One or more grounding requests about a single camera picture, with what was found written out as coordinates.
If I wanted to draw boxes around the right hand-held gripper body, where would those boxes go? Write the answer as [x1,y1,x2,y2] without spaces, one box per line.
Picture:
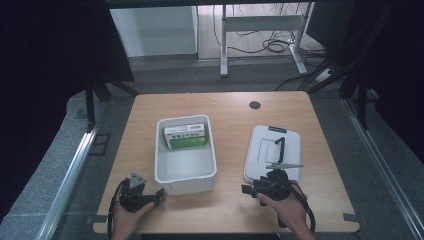
[252,162,305,202]

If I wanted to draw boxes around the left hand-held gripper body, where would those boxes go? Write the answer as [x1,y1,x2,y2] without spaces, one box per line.
[118,172,158,214]

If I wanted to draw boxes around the white lid with black handle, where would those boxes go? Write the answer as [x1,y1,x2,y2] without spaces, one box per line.
[243,124,303,185]

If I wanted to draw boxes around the white plastic storage box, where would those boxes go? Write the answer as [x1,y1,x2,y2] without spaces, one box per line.
[153,114,218,196]

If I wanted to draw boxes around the person's left hand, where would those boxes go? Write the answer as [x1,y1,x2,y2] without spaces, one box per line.
[112,200,156,238]

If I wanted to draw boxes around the person's right hand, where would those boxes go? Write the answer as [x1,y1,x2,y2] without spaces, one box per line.
[256,180,310,232]

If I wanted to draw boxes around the green and white carton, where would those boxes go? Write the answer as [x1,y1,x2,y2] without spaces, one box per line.
[163,122,208,151]

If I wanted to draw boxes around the black metal stand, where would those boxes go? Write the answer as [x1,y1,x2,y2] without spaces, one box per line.
[83,78,140,132]
[304,3,394,131]

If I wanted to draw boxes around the white power strip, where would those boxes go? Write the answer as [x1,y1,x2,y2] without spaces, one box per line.
[314,67,336,84]

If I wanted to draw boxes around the black curtain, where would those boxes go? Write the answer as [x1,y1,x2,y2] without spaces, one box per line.
[305,0,424,164]
[0,0,136,221]

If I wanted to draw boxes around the white cabinet panel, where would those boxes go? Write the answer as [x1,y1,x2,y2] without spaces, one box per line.
[109,5,199,58]

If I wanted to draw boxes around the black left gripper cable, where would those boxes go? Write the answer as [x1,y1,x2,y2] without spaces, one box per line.
[106,178,130,240]

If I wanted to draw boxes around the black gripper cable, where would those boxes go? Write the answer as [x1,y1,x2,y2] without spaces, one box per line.
[106,178,130,240]
[290,183,317,233]

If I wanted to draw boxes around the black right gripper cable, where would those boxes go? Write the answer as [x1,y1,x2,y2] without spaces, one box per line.
[290,183,317,233]

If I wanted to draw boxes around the aluminium floor rail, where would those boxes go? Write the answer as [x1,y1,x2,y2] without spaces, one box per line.
[341,97,424,238]
[34,123,101,240]

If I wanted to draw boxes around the black floor cables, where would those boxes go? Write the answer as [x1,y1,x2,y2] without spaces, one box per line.
[211,3,329,64]

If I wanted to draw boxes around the white metal desk frame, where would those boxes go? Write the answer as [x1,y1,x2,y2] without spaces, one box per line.
[219,2,316,79]

